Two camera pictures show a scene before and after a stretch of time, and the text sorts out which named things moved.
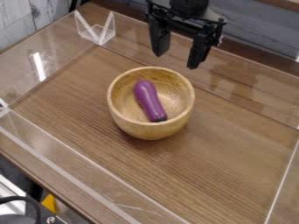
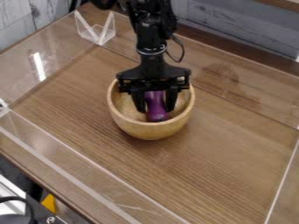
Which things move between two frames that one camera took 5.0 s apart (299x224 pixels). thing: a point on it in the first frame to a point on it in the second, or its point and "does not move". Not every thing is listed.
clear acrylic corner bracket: [98, 33] does not move
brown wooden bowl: [175, 95] does not move
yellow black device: [47, 206] does not move
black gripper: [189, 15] to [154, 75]
